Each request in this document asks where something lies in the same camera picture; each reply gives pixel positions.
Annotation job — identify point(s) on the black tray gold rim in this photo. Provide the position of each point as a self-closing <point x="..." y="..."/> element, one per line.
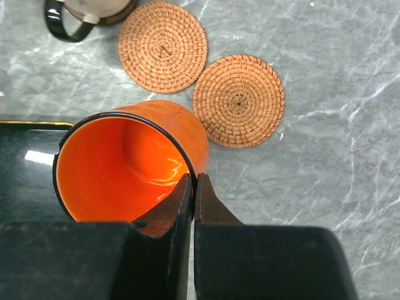
<point x="27" y="155"/>

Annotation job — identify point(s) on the orange cup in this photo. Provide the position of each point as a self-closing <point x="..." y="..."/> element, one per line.
<point x="117" y="165"/>

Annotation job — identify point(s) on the woven rattan coaster front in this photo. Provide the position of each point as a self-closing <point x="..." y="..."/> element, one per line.
<point x="240" y="101"/>

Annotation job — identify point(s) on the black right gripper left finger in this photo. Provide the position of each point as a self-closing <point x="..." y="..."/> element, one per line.
<point x="144" y="259"/>

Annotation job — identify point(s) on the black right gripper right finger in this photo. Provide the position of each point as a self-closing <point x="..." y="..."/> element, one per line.
<point x="233" y="260"/>

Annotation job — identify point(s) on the cream cup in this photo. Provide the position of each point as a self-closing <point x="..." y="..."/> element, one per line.
<point x="87" y="12"/>

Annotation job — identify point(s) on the dark walnut coaster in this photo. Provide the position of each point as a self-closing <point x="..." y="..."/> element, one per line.
<point x="120" y="16"/>

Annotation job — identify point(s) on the woven rattan coaster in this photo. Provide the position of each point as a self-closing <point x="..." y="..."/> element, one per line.
<point x="240" y="101"/>
<point x="162" y="47"/>

